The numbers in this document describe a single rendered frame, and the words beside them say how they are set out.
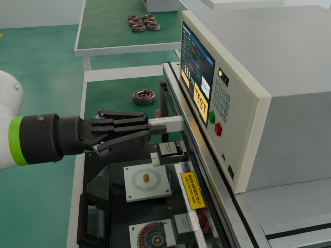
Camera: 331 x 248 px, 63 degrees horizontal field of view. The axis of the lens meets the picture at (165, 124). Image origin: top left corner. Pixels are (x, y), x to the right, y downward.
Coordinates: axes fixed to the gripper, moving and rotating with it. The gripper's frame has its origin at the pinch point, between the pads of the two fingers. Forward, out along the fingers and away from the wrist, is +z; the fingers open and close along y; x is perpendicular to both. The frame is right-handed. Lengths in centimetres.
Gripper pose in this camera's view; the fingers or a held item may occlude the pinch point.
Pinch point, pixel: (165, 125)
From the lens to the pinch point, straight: 54.5
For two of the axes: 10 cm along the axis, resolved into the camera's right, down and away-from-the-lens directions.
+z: 9.8, -1.1, 1.5
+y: 1.8, 6.0, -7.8
